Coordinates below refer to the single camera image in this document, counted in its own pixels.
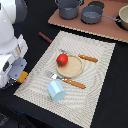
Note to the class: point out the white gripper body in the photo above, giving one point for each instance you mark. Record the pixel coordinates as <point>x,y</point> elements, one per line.
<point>12,62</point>

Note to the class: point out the red toy tomato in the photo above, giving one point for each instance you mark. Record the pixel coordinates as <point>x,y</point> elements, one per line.
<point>62,59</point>

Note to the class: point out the yellow toy bread loaf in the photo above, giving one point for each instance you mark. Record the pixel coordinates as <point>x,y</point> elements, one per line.
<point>22,77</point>

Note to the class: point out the brown wooden stick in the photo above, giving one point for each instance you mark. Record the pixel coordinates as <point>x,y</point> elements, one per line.
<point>45,37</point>

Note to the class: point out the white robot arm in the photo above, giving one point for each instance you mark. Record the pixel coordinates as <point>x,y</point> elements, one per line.
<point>11,12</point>

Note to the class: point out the light blue toy carton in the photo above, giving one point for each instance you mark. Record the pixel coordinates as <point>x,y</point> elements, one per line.
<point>56,91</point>

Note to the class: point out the round wooden plate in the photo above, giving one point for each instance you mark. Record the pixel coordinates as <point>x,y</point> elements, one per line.
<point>73,68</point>

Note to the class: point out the white woven placemat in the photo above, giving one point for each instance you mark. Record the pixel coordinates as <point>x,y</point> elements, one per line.
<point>76,110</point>

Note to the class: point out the pink wooden board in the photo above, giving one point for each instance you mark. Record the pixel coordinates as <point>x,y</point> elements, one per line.
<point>105,28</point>

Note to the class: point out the beige bowl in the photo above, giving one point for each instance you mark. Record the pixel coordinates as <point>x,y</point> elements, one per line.
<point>123,14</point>

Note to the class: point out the fork with wooden handle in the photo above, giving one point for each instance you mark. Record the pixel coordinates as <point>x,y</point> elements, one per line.
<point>69,81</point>

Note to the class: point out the knife with wooden handle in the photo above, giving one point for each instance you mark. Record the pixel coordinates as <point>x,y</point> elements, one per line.
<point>79,55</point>

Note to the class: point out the grey pot with handles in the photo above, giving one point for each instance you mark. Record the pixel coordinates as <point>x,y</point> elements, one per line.
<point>68,9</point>

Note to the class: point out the grey saucepan with handle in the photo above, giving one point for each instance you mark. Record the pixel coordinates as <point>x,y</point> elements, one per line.
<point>93,15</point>

